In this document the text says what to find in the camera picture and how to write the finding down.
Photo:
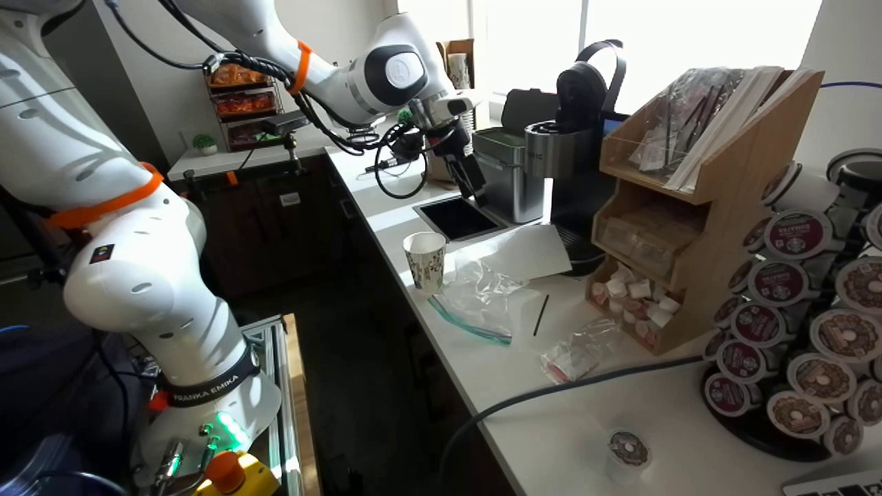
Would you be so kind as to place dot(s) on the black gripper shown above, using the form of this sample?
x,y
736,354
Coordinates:
x,y
457,146

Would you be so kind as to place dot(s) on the patterned white paper cup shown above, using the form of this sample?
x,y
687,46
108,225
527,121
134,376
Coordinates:
x,y
425,263

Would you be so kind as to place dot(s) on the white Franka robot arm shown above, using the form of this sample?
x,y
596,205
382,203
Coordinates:
x,y
127,265

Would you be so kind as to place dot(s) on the black pod coffee maker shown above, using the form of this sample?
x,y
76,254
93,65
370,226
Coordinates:
x,y
588,99

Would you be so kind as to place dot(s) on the white creamer cup pile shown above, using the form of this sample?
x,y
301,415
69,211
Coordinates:
x,y
639,292

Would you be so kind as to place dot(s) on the black coffee pod carousel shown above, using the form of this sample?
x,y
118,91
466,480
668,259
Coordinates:
x,y
808,313

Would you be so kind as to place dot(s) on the black rectangular container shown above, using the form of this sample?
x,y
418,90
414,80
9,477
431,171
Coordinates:
x,y
527,106

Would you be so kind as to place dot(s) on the stack of paper cups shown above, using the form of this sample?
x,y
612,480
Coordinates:
x,y
459,73

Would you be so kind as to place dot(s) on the clear green-seal zip bag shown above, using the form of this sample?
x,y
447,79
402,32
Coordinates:
x,y
486,299

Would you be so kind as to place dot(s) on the thin black stir stick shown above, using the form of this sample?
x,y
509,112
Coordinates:
x,y
542,314

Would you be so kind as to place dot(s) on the brown sugar packets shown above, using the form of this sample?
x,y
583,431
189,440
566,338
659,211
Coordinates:
x,y
634,241

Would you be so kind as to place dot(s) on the small clear packet bag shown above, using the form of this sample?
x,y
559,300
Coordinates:
x,y
575,357

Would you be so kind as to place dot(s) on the dark wood cabinet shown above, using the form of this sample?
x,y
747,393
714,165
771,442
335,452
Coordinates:
x,y
265,230

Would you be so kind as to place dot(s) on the clear wrapped packet stack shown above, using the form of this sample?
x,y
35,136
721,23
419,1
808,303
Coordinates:
x,y
684,119

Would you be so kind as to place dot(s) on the snack display rack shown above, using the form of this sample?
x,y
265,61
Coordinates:
x,y
240,102

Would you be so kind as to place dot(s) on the wooden condiment organizer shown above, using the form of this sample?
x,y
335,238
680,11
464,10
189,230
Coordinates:
x,y
725,211

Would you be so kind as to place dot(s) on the small green round object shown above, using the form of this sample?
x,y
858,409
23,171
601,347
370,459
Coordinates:
x,y
204,145

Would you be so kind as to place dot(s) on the yellow orange emergency stop button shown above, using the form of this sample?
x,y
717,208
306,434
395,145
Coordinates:
x,y
224,471

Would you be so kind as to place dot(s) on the dark blue bag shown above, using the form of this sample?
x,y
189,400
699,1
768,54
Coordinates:
x,y
56,395

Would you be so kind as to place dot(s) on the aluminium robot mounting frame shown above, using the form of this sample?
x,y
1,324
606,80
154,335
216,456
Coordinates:
x,y
284,402

